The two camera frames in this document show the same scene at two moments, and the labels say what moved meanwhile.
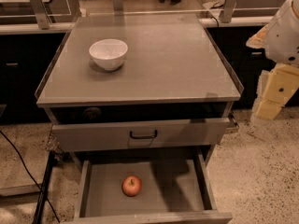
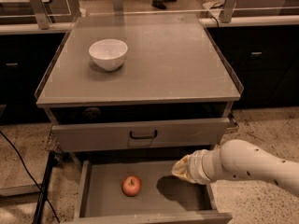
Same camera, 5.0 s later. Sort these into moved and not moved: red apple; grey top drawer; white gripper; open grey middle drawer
Moved: white gripper
Not moved: open grey middle drawer; red apple; grey top drawer
